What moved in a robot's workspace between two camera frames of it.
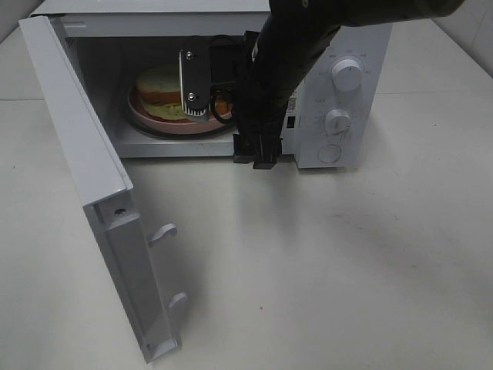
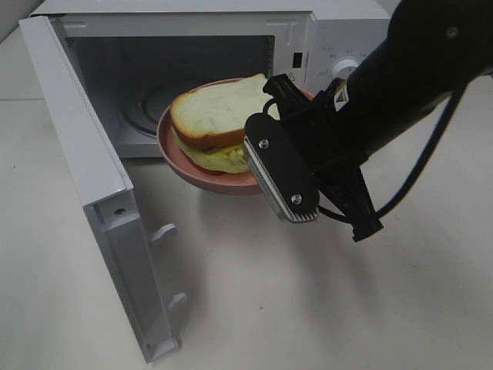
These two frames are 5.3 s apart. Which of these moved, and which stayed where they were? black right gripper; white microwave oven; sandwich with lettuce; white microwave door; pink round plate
Moved: black right gripper; pink round plate; sandwich with lettuce
Stayed: white microwave door; white microwave oven
